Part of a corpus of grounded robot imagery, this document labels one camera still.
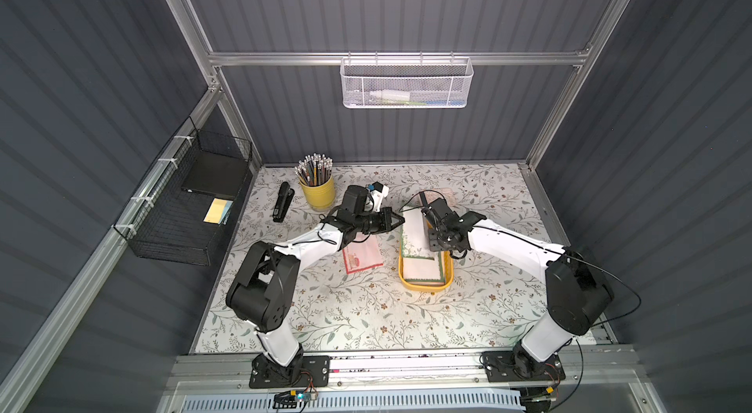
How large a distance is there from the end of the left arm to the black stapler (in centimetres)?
39

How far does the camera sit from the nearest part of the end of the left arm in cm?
70

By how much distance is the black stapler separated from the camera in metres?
1.04
